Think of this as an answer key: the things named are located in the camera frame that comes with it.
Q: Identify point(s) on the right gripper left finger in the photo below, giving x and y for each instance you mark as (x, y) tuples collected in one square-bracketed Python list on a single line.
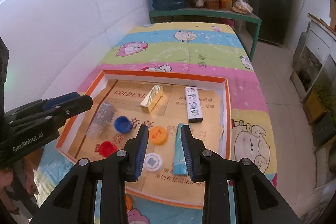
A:
[(123, 166)]

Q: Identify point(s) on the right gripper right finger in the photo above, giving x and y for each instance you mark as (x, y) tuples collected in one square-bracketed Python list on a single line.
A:
[(204, 165)]

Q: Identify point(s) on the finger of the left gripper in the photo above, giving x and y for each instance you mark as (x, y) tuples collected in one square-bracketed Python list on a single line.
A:
[(39, 106), (52, 119)]

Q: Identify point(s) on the red bottle cap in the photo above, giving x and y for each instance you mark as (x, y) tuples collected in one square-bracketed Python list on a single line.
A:
[(105, 149)]

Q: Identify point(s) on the teal rectangular box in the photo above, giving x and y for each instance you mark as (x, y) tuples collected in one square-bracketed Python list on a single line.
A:
[(179, 164)]

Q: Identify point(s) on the orange bottle cap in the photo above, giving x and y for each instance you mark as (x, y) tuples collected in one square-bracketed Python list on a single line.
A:
[(158, 135), (129, 203)]

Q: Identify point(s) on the white QR bottle cap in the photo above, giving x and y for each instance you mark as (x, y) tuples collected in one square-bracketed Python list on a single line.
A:
[(152, 162)]

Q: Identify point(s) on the clear glitter rectangular box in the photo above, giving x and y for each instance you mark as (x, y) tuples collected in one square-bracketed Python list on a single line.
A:
[(102, 117)]

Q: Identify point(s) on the blue bottle cap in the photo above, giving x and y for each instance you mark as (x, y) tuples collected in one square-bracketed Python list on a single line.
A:
[(122, 125)]

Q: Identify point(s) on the white Hello Kitty box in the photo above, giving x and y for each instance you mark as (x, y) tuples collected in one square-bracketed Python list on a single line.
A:
[(193, 105)]

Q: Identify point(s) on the gold rectangular box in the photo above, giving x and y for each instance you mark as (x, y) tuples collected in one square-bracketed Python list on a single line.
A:
[(152, 98)]

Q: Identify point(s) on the shallow orange-rimmed cardboard box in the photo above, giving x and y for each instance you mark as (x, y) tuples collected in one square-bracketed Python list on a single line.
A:
[(125, 100)]

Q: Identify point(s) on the colourful cartoon sheep bedsheet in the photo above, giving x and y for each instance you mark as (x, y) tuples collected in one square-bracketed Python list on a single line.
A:
[(194, 48)]

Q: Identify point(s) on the grey kitchen counter cabinet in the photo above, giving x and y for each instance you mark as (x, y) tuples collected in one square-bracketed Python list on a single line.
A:
[(313, 77)]

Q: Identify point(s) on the green low bench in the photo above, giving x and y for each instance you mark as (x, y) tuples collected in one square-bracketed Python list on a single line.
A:
[(223, 14)]

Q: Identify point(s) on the plastic bag of buns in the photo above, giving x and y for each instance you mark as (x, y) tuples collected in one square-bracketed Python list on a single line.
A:
[(242, 7)]

